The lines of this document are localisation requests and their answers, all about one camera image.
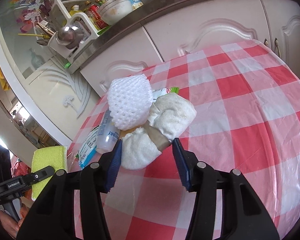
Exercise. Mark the person left hand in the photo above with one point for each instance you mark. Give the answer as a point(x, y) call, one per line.
point(9, 224)

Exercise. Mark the steel ladle bowl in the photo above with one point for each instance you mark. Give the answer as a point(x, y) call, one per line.
point(70, 36)

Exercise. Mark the frosted glass sliding door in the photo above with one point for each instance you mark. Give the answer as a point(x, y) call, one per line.
point(59, 101)

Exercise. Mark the green clip on counter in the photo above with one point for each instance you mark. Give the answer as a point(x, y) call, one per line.
point(67, 65)

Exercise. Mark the white kitchen cabinet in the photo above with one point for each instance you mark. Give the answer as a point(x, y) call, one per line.
point(196, 27)

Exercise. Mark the white dish rack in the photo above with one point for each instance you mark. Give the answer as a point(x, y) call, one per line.
point(75, 25)

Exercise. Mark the white foam net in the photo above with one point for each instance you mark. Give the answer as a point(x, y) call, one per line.
point(129, 101)

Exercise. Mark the yellow hanging cloth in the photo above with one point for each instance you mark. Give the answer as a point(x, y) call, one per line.
point(3, 82)

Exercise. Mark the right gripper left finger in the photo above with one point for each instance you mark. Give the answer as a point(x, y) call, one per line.
point(52, 214)

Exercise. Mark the yellow green sponge cloth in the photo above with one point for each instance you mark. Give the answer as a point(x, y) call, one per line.
point(45, 162)

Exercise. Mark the green white candy wrapper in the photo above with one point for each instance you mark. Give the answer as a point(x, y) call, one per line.
point(163, 91)

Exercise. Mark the green blue wipes packet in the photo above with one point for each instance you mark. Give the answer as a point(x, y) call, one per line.
point(88, 148)

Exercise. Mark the white ceramic pot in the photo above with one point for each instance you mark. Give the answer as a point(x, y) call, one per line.
point(114, 10)

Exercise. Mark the large white blue bottle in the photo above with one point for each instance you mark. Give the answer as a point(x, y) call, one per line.
point(107, 135)

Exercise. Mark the red white checkered tablecloth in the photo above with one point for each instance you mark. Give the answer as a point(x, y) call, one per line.
point(248, 117)

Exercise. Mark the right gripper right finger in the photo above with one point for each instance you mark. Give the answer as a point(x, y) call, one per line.
point(243, 214)

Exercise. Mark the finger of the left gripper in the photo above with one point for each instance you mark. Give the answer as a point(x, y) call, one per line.
point(40, 175)

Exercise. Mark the tan folded paper packet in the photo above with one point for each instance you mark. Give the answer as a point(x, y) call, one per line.
point(124, 133)

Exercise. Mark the white tissue wad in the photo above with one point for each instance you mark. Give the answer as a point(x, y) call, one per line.
point(169, 116)

